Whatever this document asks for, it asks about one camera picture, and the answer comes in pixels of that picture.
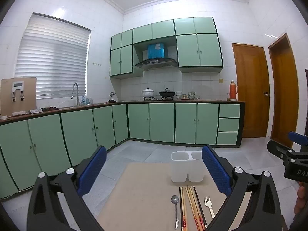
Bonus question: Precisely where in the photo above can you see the orange thermos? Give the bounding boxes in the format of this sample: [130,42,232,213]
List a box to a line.
[230,80,238,101]

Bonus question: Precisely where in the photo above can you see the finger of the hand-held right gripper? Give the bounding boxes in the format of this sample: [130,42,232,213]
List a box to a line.
[267,140,295,160]
[288,131,308,147]

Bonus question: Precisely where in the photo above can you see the dark kitchen countertop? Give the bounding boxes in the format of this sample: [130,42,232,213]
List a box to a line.
[0,100,246,126]

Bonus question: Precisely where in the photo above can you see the range hood with blue film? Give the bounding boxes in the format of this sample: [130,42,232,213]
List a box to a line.
[134,43,178,71]

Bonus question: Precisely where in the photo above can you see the black chopstick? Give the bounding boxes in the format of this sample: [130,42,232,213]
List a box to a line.
[179,187,184,231]
[193,187,208,225]

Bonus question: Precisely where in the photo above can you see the wooden door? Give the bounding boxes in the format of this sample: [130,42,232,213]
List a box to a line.
[232,43,270,138]
[268,32,300,148]

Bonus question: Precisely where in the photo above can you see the gas stove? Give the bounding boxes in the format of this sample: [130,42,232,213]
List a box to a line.
[137,97,176,101]

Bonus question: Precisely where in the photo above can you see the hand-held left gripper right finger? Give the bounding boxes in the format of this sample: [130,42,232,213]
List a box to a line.
[202,145,285,231]

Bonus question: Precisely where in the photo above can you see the light bamboo chopstick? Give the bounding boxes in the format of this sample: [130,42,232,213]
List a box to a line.
[185,187,199,231]

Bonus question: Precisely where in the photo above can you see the green drawer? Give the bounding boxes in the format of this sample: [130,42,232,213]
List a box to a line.
[218,118,240,132]
[219,104,241,118]
[217,132,239,146]

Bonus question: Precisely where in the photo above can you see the green wall cabinet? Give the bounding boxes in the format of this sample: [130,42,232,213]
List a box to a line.
[110,17,224,79]

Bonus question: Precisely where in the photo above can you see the metal spoon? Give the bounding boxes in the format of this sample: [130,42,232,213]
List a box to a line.
[171,195,180,230]

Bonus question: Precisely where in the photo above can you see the metal kitchen faucet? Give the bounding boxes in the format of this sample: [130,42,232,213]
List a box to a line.
[70,82,80,106]

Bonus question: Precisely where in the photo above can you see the white window blinds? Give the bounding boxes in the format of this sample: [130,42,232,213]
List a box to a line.
[14,13,92,100]

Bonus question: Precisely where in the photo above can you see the black wok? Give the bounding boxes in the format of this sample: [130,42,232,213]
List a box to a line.
[159,88,173,99]

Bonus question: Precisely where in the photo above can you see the white plastic utensil holder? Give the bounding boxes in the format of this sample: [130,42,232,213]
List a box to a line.
[171,151,208,183]

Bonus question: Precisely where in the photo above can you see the white cooking pot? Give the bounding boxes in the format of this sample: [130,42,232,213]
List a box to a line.
[142,87,154,99]

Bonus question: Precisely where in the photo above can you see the person's right hand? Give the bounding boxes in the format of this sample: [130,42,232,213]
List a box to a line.
[294,182,308,214]

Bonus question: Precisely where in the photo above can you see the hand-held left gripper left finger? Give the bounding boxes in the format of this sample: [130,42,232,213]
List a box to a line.
[27,146,107,231]

